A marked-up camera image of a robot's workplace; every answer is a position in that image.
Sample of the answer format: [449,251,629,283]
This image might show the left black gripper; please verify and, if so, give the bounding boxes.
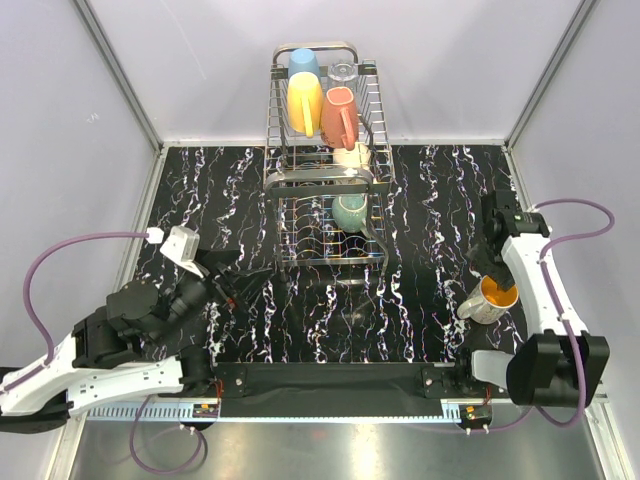
[150,248,274,348]

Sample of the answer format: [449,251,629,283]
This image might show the orange interior white mug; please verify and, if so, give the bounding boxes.
[457,276,519,325]

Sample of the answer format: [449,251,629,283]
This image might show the teal glazed ceramic mug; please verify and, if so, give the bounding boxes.
[332,194,367,234]

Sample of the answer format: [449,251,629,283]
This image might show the green interior white mug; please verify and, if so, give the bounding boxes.
[333,141,371,169]

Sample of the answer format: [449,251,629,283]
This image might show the pink handled white mug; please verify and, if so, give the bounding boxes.
[321,87,359,151]

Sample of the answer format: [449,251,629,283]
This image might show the pale yellow mug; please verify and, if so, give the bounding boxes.
[287,72,324,138]

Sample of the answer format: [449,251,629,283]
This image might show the light blue plastic cup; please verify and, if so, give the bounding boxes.
[288,48,321,79]

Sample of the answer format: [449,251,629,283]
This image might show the clear glass tumbler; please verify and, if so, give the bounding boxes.
[327,60,359,96]

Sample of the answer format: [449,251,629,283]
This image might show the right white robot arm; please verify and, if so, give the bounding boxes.
[452,190,610,410]

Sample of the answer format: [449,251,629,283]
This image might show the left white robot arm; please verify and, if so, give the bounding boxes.
[1,250,272,434]

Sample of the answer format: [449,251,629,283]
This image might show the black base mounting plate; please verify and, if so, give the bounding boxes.
[196,362,488,398]

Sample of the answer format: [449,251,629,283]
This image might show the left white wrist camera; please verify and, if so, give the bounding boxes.
[145,226,207,279]

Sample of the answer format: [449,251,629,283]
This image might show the steel wire dish rack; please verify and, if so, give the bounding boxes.
[263,41,395,272]

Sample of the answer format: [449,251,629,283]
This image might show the white slotted cable duct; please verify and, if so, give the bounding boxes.
[87,401,221,423]

